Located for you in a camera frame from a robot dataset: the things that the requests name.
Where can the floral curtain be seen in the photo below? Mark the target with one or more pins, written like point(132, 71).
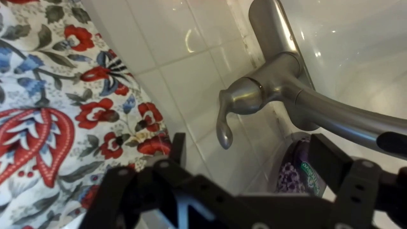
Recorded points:
point(52, 118)

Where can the brushed steel kitchen faucet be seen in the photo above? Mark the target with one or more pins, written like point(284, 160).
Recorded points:
point(272, 80)

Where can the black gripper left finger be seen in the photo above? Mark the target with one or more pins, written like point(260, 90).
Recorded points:
point(128, 199)

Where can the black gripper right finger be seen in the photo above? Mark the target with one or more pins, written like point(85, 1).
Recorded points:
point(364, 195)

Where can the white double sink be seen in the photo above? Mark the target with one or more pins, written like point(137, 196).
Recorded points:
point(361, 51)

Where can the purple dish soap bottle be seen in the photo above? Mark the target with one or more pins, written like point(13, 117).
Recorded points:
point(293, 178)

